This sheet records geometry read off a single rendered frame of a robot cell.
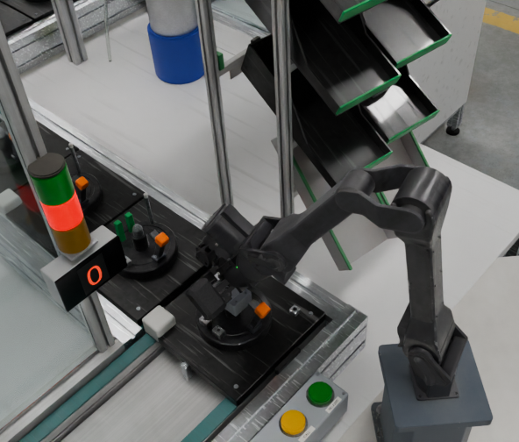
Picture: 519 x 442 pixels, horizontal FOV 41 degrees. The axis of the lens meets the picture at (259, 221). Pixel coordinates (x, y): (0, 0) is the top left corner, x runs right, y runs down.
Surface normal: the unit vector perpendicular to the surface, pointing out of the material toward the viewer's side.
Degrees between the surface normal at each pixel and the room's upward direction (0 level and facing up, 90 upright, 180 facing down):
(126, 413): 0
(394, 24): 25
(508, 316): 0
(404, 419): 0
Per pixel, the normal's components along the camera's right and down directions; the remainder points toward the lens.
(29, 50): 0.74, 0.46
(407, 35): 0.21, -0.39
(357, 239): 0.40, -0.10
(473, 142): -0.05, -0.69
